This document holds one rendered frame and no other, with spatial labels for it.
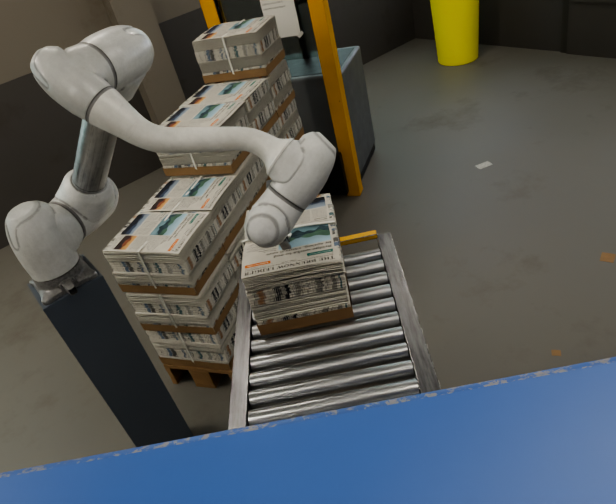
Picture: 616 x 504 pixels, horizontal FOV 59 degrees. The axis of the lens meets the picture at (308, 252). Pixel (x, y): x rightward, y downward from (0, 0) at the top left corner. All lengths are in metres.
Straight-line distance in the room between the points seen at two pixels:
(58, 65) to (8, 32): 3.24
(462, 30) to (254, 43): 3.05
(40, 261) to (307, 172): 0.92
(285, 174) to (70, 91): 0.51
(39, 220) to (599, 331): 2.24
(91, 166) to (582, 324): 2.11
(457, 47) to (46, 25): 3.52
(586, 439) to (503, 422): 0.03
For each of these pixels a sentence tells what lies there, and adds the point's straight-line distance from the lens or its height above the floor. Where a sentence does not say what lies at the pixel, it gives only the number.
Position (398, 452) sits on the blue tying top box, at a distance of 0.20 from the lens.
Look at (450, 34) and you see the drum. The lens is 5.64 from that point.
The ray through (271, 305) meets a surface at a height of 0.91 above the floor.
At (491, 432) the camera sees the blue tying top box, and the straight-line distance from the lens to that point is 0.20.
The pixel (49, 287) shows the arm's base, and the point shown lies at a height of 1.03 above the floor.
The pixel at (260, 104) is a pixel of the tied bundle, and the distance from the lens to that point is 2.84.
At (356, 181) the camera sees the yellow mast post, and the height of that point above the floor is 0.11.
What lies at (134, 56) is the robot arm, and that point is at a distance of 1.48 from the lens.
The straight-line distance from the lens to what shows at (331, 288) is 1.56.
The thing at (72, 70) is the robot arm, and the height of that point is 1.65.
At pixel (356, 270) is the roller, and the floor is 0.79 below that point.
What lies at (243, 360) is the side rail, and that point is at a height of 0.80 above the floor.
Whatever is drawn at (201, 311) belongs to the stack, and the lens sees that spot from 2.33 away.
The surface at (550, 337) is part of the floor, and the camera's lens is 2.67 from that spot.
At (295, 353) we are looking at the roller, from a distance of 1.59.
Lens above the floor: 1.92
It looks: 35 degrees down
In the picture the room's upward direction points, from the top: 15 degrees counter-clockwise
